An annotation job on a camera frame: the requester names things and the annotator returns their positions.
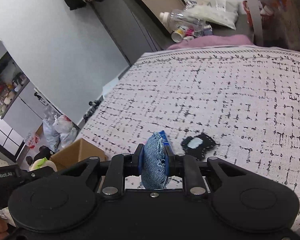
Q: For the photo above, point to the white plastic bag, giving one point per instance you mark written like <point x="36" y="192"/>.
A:
<point x="66" y="129"/>

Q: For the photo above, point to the black stitched soft toy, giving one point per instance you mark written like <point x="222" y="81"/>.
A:
<point x="198" y="146"/>

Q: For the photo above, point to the white paper cup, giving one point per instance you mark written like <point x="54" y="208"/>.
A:
<point x="178" y="35"/>

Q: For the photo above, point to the kitchen shelf with items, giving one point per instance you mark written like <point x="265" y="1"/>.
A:
<point x="12" y="82"/>

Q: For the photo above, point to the brown cardboard box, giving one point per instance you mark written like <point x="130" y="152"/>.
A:
<point x="76" y="152"/>

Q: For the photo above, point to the red white snack bag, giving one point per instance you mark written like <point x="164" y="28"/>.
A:
<point x="32" y="139"/>

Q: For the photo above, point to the blue denim soft toy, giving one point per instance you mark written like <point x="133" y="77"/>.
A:
<point x="153" y="174"/>

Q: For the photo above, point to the black polka dot cushion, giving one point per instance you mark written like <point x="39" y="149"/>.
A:
<point x="44" y="152"/>

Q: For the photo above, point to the clear plastic bottle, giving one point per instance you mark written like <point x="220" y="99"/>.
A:
<point x="177" y="18"/>

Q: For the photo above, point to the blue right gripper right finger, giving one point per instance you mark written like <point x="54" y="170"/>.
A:
<point x="169" y="161"/>

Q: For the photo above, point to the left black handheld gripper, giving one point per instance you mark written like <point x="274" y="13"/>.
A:
<point x="13" y="177"/>

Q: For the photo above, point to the grey blue plastic bag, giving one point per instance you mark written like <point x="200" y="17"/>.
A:
<point x="51" y="135"/>

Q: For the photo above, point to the blue tissue pack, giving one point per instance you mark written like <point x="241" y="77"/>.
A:
<point x="164" y="138"/>

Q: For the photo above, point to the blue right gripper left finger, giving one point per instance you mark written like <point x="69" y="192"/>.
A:
<point x="138" y="160"/>

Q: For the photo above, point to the white black patterned blanket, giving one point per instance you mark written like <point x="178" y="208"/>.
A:
<point x="246" y="98"/>

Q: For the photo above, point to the orange green soft toy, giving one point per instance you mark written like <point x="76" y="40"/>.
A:
<point x="41" y="163"/>

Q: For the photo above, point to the pink bed sheet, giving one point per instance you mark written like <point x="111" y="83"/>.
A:
<point x="211" y="41"/>

